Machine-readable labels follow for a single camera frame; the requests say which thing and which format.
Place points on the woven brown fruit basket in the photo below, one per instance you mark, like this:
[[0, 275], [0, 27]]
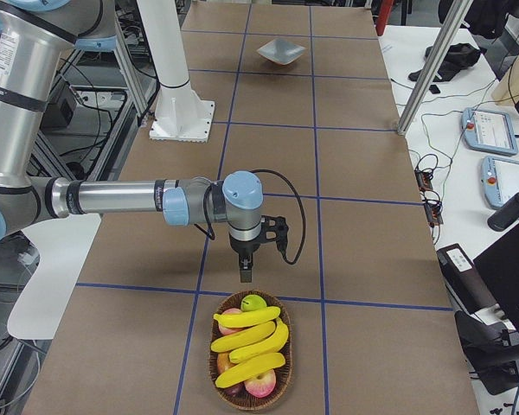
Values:
[[244, 401]]

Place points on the dark red mango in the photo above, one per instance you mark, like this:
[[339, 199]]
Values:
[[223, 364]]

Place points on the grey square orange-rimmed plate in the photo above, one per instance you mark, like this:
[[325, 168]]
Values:
[[281, 51]]

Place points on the small black device on desk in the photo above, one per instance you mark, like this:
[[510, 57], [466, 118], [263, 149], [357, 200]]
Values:
[[434, 89]]

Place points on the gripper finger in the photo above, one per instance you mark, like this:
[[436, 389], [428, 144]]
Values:
[[245, 271]]

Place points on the lower pink apple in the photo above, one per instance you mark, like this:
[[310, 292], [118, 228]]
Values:
[[261, 385]]

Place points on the blue teach pendant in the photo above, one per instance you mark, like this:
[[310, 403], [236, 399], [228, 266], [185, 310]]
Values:
[[500, 180], [489, 131]]

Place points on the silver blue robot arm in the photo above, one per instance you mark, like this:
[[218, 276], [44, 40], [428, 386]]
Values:
[[34, 35]]

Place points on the black monitor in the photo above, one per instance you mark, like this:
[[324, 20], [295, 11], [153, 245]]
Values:
[[498, 266]]

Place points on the near blue teach pendant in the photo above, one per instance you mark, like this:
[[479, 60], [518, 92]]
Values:
[[500, 180]]

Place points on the upper pink apple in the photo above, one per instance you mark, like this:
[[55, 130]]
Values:
[[231, 329]]

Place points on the black water bottle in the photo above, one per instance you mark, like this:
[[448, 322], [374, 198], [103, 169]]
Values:
[[506, 215]]

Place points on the yellow banana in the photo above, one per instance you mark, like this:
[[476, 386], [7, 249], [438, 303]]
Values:
[[248, 319], [243, 338], [271, 344], [250, 368]]

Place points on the green apple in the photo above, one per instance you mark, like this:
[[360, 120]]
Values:
[[252, 302]]

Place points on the black cloth on desk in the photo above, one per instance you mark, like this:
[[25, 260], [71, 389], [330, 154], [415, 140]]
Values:
[[460, 56]]

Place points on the small circuit board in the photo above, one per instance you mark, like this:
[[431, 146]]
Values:
[[424, 180], [433, 213]]

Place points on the far blue teach pendant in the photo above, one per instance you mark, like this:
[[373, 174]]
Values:
[[489, 131]]

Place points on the black box with white label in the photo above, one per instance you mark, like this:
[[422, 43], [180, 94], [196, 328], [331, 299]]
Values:
[[461, 275]]

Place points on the pink apple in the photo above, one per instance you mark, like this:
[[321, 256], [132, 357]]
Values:
[[231, 329], [261, 385]]

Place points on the aluminium frame post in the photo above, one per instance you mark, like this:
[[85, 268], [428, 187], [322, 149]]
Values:
[[452, 22]]

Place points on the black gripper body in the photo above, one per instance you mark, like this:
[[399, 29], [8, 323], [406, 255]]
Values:
[[244, 247]]

